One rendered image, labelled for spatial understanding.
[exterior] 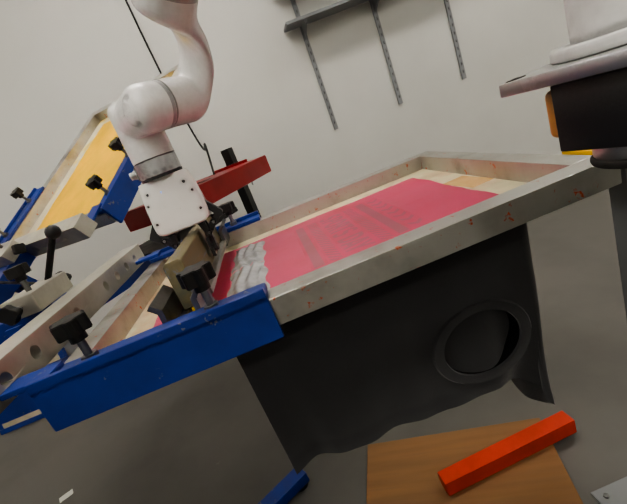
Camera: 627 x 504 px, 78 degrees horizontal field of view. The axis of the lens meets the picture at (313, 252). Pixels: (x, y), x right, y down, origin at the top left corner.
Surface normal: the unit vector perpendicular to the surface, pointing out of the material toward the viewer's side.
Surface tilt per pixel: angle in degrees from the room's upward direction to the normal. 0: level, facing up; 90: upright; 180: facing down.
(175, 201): 90
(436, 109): 90
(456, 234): 90
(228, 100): 90
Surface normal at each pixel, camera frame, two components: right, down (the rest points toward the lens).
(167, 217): 0.14, 0.25
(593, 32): -0.90, 0.40
